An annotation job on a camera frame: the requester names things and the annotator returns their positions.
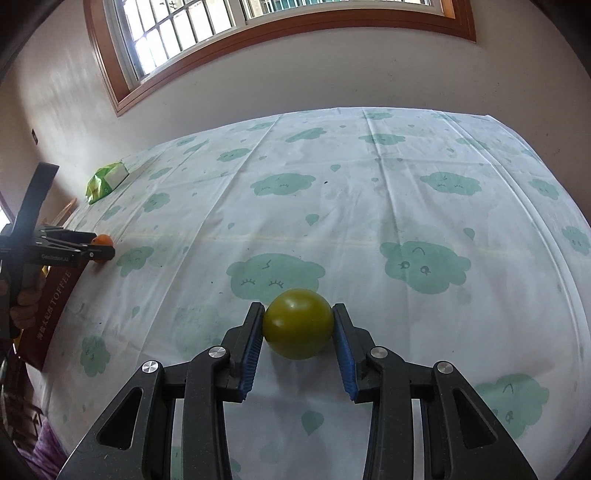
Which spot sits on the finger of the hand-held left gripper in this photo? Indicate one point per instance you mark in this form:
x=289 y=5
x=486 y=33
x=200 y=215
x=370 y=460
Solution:
x=69 y=236
x=99 y=254

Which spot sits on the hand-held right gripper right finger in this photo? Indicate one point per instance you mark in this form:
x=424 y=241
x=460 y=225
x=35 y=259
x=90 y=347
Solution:
x=345 y=360

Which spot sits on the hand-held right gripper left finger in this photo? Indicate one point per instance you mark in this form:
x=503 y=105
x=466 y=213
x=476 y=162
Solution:
x=251 y=355

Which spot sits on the orange mandarin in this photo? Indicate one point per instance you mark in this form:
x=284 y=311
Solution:
x=103 y=239

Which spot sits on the green tomato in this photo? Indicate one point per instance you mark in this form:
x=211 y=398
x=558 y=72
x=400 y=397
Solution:
x=298 y=323

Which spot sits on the gold rectangular tin box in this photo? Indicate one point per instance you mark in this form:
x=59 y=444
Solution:
x=51 y=314

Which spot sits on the person's left hand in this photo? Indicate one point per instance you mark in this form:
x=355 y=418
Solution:
x=27 y=307

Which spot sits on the wooden chair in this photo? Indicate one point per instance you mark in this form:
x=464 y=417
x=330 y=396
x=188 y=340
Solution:
x=68 y=210

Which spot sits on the green tissue pack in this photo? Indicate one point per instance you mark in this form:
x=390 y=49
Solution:
x=105 y=182

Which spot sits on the cloud-printed tablecloth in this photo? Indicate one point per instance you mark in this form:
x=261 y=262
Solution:
x=369 y=194

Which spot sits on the purple cloth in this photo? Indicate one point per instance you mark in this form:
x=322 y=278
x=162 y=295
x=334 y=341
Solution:
x=44 y=443

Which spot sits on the wooden-framed window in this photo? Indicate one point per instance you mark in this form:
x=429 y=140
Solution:
x=231 y=27

